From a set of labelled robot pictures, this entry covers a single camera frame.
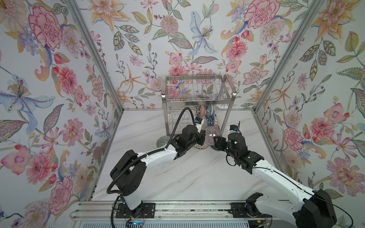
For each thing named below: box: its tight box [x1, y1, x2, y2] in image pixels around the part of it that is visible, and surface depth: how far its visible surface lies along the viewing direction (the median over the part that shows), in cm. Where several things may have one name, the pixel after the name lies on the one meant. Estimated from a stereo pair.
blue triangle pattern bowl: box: [213, 114, 220, 127], surface depth 100 cm
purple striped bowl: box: [204, 125, 222, 146], surface depth 86 cm
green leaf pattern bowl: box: [195, 104, 202, 118], surface depth 116 cm
